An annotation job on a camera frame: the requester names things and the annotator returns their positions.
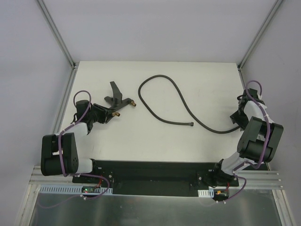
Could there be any white cable duct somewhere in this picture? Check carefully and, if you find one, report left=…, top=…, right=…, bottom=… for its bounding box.
left=198, top=187, right=232, bottom=198
left=40, top=185, right=113, bottom=195

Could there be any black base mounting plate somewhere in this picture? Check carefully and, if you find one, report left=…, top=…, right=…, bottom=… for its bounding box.
left=72, top=160, right=239, bottom=197

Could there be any left white cable duct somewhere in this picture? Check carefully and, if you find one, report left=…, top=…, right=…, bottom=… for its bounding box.
left=40, top=185, right=113, bottom=195

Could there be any dark grey faucet mixer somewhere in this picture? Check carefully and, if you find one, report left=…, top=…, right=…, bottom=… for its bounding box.
left=104, top=81, right=136, bottom=119

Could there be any left aluminium frame post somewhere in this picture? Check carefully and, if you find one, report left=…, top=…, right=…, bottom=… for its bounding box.
left=36, top=0, right=76, bottom=69

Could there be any black corrugated shower hose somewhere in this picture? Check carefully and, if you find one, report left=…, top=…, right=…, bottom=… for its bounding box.
left=138, top=75, right=243, bottom=134

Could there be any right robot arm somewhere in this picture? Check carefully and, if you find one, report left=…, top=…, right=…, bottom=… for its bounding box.
left=212, top=89, right=284, bottom=186

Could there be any front aluminium rail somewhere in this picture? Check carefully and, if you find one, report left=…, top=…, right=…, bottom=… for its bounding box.
left=29, top=166, right=284, bottom=190

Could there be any right aluminium frame post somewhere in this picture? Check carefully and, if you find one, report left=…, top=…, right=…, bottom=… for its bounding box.
left=238, top=0, right=284, bottom=71

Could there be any aluminium frame post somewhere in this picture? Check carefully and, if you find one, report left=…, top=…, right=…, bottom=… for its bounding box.
left=238, top=0, right=284, bottom=71
left=36, top=0, right=76, bottom=69

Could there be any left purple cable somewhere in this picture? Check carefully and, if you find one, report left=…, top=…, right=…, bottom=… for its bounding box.
left=37, top=90, right=111, bottom=209

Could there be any right white cable duct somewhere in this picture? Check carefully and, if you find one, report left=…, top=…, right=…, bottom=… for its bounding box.
left=198, top=187, right=232, bottom=198

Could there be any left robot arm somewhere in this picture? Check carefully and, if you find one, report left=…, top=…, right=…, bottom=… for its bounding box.
left=40, top=100, right=115, bottom=183

